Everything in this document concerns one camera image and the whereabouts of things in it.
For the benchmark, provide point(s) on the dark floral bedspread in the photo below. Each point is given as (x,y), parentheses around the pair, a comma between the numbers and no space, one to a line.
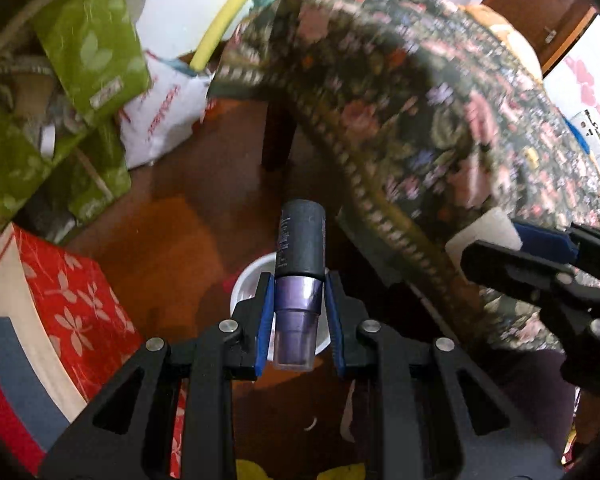
(431,121)

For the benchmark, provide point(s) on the purple black lipstick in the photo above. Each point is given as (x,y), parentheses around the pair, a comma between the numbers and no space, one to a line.
(299,283)

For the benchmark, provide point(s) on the red floral box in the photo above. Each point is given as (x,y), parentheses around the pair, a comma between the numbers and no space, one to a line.
(63,334)

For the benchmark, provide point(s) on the brown wooden door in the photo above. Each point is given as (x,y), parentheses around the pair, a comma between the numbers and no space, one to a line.
(550,26)

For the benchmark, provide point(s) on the green leaf-pattern bag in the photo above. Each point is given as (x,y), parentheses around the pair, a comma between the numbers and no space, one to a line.
(66,69)

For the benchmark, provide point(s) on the white HotMaxx bag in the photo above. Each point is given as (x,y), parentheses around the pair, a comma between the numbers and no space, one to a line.
(162,118)

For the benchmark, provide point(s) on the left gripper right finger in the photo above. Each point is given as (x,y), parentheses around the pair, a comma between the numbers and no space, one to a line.
(430,413)

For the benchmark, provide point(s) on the orange colourful blanket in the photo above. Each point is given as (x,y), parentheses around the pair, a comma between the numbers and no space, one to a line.
(508,35)

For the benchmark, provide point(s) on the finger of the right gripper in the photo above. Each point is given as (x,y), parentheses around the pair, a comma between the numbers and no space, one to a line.
(578,245)
(531,279)

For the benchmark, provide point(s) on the white foam piece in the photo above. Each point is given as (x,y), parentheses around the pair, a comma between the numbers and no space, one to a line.
(493,227)

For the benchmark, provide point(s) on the white sliding wardrobe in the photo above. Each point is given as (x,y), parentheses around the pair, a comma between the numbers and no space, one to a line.
(573,84)

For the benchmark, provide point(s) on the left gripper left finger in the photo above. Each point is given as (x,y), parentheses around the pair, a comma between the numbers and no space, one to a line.
(126,431)

